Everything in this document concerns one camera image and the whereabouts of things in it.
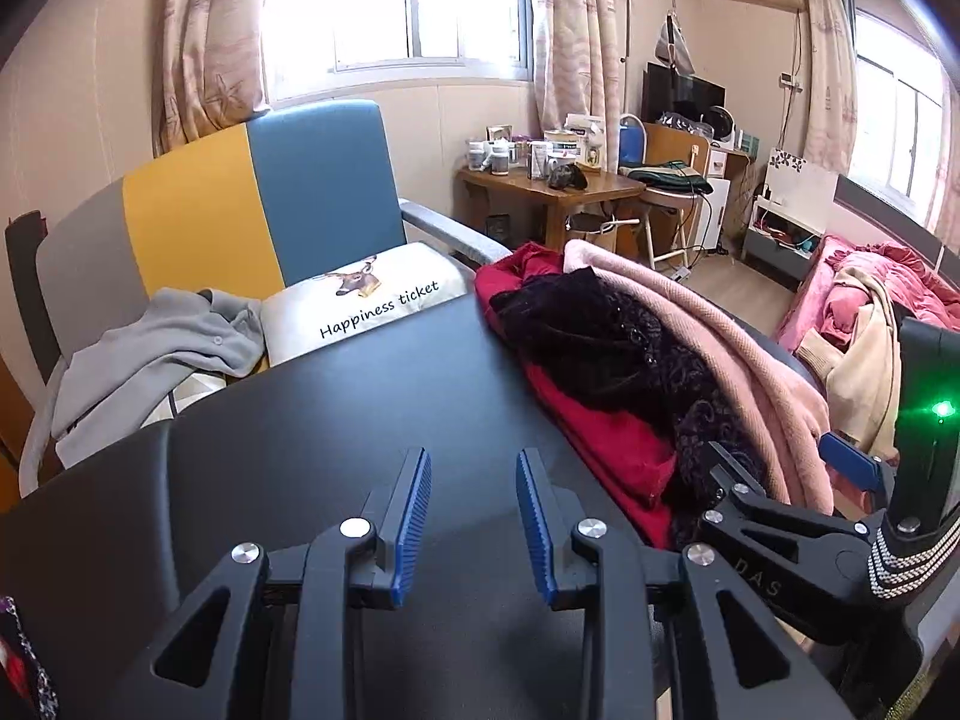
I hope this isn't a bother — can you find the metal pole stand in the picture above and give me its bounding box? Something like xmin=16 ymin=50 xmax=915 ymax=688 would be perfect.
xmin=622 ymin=0 xmax=672 ymax=117

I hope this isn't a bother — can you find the folded green blanket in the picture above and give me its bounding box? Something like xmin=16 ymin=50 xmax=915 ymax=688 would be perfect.
xmin=626 ymin=160 xmax=715 ymax=200

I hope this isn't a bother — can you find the person's red patterned clothing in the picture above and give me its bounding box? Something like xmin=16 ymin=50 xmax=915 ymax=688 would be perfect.
xmin=0 ymin=596 xmax=59 ymax=717

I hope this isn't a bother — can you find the white leaf print board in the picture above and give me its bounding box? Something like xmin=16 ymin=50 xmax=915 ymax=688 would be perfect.
xmin=765 ymin=148 xmax=839 ymax=233

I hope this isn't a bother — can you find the wooden desk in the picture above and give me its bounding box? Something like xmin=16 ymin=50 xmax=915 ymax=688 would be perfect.
xmin=641 ymin=122 xmax=751 ymax=248

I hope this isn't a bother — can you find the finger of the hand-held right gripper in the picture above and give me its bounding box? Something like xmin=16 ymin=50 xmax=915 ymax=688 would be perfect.
xmin=819 ymin=431 xmax=901 ymax=522
xmin=697 ymin=441 xmax=872 ymax=640

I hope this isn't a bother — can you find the grey hanging bag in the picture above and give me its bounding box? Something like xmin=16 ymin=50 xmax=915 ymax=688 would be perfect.
xmin=654 ymin=0 xmax=695 ymax=76

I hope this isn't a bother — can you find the black monitor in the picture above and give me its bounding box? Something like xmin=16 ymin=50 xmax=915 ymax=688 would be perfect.
xmin=643 ymin=62 xmax=725 ymax=125

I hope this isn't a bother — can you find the large window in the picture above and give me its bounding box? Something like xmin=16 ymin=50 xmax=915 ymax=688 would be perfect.
xmin=259 ymin=0 xmax=530 ymax=102

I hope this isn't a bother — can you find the chrome round stool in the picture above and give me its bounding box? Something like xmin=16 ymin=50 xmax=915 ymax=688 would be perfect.
xmin=566 ymin=210 xmax=638 ymax=237

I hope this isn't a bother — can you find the cluster of bottles and boxes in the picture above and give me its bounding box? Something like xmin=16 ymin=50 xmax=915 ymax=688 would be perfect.
xmin=465 ymin=114 xmax=623 ymax=182

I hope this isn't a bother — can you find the white cabinet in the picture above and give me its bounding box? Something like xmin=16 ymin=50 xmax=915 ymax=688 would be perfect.
xmin=701 ymin=150 xmax=732 ymax=248

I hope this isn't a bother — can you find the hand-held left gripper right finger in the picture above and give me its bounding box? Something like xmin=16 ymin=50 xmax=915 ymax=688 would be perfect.
xmin=514 ymin=448 xmax=856 ymax=720

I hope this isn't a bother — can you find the cream garment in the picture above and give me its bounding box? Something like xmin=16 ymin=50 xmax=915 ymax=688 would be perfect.
xmin=795 ymin=266 xmax=908 ymax=458

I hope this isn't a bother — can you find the grey yellow blue sofa chair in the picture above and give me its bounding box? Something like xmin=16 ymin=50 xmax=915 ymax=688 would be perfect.
xmin=15 ymin=99 xmax=515 ymax=500

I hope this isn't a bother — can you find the red garment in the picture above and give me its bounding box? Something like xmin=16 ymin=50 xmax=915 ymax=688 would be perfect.
xmin=474 ymin=241 xmax=680 ymax=552

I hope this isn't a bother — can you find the blue chair back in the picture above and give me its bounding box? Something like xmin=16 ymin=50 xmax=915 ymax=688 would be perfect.
xmin=619 ymin=116 xmax=647 ymax=166

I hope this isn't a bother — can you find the bed with pink bedding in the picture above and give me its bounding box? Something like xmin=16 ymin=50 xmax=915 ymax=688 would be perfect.
xmin=776 ymin=234 xmax=960 ymax=466

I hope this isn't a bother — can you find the dark purple black garment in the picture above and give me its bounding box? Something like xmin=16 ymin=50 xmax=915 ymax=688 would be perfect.
xmin=489 ymin=267 xmax=766 ymax=552

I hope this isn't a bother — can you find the small white fan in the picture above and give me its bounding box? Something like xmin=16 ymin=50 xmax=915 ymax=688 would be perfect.
xmin=705 ymin=105 xmax=740 ymax=145

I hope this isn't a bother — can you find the grey garment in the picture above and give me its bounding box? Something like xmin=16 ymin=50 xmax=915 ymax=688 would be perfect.
xmin=52 ymin=286 xmax=267 ymax=470

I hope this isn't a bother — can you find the beige patterned curtain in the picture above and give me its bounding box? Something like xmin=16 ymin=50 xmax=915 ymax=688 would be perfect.
xmin=926 ymin=90 xmax=960 ymax=237
xmin=529 ymin=0 xmax=631 ymax=166
xmin=799 ymin=0 xmax=857 ymax=181
xmin=154 ymin=0 xmax=271 ymax=155

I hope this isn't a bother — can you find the white bedside shelf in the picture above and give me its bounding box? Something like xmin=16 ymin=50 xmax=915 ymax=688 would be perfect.
xmin=742 ymin=195 xmax=826 ymax=278

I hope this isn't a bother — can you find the white stool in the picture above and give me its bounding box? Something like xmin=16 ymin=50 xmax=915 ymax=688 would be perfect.
xmin=637 ymin=187 xmax=702 ymax=271

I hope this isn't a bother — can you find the small window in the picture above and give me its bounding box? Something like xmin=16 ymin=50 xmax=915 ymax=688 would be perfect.
xmin=851 ymin=11 xmax=950 ymax=200

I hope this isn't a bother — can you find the white deer print cushion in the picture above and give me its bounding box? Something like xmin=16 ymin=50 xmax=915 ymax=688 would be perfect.
xmin=260 ymin=244 xmax=470 ymax=370

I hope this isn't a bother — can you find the pink knitted sweater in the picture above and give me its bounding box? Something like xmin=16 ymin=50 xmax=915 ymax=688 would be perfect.
xmin=562 ymin=238 xmax=837 ymax=518

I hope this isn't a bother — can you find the dark bed headboard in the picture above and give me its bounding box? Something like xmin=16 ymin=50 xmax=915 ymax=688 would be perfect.
xmin=834 ymin=174 xmax=960 ymax=293

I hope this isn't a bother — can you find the patterned cushion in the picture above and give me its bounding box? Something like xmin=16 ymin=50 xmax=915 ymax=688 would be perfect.
xmin=146 ymin=367 xmax=230 ymax=428

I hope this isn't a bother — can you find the wooden side table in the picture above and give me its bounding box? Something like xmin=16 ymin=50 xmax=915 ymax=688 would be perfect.
xmin=457 ymin=161 xmax=638 ymax=252

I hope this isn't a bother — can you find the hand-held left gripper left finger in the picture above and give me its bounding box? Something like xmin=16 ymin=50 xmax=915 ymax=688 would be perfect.
xmin=112 ymin=447 xmax=433 ymax=720

